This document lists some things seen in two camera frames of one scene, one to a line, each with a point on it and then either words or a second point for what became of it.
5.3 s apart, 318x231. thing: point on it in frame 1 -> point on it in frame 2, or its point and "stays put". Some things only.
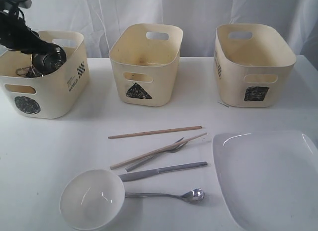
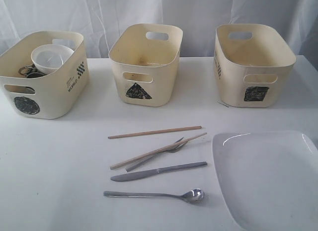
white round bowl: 92,199 -> 47,58
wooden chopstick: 151,153 stays put
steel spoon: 195,194 stays put
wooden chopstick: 156,132 stays put
